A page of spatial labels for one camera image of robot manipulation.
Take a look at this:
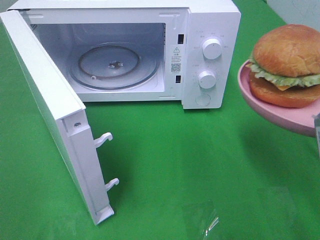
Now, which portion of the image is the round white door button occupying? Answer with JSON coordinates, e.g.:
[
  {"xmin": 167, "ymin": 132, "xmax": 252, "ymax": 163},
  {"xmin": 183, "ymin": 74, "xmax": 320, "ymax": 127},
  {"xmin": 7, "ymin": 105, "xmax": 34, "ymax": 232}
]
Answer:
[{"xmin": 195, "ymin": 94, "xmax": 211, "ymax": 106}]

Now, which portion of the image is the white microwave knob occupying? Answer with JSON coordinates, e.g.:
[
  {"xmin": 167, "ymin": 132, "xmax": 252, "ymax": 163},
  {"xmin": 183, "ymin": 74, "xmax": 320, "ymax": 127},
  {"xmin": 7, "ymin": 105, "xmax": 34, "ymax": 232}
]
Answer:
[
  {"xmin": 198, "ymin": 70, "xmax": 217, "ymax": 90},
  {"xmin": 202, "ymin": 37, "xmax": 223, "ymax": 60}
]

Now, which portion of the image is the white microwave door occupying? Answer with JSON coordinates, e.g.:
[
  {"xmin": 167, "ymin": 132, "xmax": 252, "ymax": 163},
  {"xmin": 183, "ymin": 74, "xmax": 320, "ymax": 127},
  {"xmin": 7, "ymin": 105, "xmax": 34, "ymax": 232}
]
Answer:
[{"xmin": 0, "ymin": 10, "xmax": 119, "ymax": 225}]

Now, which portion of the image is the burger with lettuce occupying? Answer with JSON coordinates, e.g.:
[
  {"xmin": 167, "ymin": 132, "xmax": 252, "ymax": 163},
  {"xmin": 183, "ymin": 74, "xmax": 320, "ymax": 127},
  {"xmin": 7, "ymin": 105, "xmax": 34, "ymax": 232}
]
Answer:
[{"xmin": 246, "ymin": 24, "xmax": 320, "ymax": 108}]

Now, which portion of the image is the pink round plate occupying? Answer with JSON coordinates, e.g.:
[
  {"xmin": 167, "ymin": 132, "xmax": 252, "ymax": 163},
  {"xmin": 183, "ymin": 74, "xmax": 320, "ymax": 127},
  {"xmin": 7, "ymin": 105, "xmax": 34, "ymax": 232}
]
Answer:
[{"xmin": 237, "ymin": 60, "xmax": 320, "ymax": 137}]

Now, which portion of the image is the white microwave oven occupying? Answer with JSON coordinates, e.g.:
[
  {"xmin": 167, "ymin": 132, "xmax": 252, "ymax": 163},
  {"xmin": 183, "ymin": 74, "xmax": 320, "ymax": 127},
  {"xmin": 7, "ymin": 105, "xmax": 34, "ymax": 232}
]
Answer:
[{"xmin": 5, "ymin": 0, "xmax": 241, "ymax": 109}]

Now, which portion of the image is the glass microwave turntable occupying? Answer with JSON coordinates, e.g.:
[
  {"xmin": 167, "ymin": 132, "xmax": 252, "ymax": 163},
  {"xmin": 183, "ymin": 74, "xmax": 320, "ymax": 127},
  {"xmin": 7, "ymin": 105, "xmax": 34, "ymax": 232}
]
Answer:
[{"xmin": 69, "ymin": 42, "xmax": 163, "ymax": 91}]

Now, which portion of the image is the green table cloth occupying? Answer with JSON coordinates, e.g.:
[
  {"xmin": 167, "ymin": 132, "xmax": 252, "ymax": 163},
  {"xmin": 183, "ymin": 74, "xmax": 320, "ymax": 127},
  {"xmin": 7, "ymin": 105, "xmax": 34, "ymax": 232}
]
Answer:
[{"xmin": 0, "ymin": 0, "xmax": 320, "ymax": 240}]

